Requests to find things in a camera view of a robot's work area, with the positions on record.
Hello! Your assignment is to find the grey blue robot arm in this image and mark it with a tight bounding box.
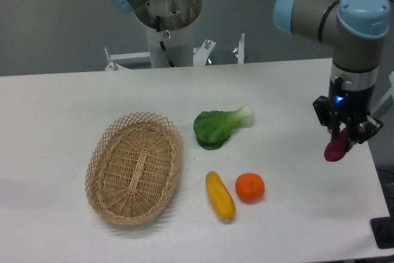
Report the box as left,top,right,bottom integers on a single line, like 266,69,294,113
110,0,390,153

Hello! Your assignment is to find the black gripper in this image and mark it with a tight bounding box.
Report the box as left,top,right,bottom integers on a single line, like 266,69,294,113
313,62,384,152

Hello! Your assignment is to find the white frame at right edge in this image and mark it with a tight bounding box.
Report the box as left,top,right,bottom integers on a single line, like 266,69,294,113
371,72,394,118

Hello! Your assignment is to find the purple sweet potato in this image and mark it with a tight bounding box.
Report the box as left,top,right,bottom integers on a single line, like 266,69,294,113
324,128,355,162

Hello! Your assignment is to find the white metal base frame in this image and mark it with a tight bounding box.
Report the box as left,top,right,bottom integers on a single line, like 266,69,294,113
103,32,247,71

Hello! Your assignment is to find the green bok choy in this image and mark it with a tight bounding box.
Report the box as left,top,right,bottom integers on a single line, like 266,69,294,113
193,105,254,150

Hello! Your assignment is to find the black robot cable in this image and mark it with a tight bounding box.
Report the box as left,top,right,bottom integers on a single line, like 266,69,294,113
155,15,176,68

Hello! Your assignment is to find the woven wicker basket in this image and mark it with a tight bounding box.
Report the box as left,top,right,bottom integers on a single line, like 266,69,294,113
85,112,183,226

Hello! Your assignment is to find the orange mandarin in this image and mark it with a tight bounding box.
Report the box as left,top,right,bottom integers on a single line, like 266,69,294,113
235,172,265,203

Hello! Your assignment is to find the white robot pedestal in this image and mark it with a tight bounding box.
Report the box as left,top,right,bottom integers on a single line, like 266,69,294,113
133,0,203,68

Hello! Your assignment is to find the black device at table edge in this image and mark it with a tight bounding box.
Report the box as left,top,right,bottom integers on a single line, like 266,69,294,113
370,217,393,249

